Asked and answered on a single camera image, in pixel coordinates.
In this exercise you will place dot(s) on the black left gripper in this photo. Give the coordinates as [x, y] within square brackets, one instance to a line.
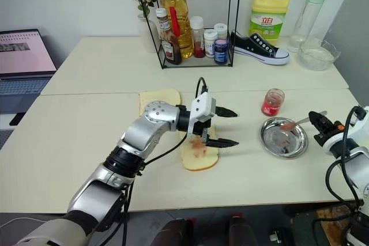
[204, 126]

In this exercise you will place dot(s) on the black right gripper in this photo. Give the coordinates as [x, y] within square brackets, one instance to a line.
[331, 133]

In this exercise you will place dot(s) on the metal spoon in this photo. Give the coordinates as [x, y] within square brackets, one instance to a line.
[288, 126]

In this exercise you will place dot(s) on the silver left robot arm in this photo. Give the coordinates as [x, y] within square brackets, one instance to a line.
[155, 119]

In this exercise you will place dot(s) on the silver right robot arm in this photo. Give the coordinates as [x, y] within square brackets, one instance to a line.
[357, 168]

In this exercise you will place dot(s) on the open glass jar red jam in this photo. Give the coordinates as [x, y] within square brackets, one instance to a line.
[272, 103]

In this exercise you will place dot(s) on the blue jar with pink lid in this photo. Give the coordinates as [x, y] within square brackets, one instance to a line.
[220, 53]

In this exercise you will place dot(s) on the round steel plate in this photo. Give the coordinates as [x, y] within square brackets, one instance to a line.
[284, 142]

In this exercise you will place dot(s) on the clear glass bowl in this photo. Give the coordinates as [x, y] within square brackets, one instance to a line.
[317, 56]

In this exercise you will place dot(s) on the white jar blue label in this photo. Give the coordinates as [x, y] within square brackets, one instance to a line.
[210, 44]

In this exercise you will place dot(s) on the black white canvas sneaker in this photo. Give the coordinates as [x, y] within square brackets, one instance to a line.
[259, 48]

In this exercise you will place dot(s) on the clear spice bottle red contents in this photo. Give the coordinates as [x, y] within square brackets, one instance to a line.
[198, 41]

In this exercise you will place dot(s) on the glass ketchup bottle white cap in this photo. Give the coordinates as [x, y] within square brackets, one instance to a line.
[170, 50]

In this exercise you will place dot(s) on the small white jar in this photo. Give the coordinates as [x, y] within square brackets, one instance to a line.
[221, 30]

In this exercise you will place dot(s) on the dark rounded shape red top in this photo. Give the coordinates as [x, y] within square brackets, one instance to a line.
[240, 231]

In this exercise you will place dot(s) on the clear bottle green lid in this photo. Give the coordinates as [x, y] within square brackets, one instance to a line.
[311, 15]

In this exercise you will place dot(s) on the yellow detergent pump bottle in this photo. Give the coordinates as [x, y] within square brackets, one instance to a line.
[269, 18]

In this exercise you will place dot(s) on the dark brown rounded shape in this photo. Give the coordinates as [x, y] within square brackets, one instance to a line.
[173, 233]

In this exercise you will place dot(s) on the white vase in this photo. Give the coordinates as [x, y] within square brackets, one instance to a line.
[147, 35]

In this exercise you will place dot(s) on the large cooking oil bottle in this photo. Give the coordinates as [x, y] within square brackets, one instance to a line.
[178, 12]

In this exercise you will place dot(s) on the open grey laptop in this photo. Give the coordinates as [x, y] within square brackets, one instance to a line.
[23, 56]

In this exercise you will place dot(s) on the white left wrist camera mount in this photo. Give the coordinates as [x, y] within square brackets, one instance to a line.
[201, 105]

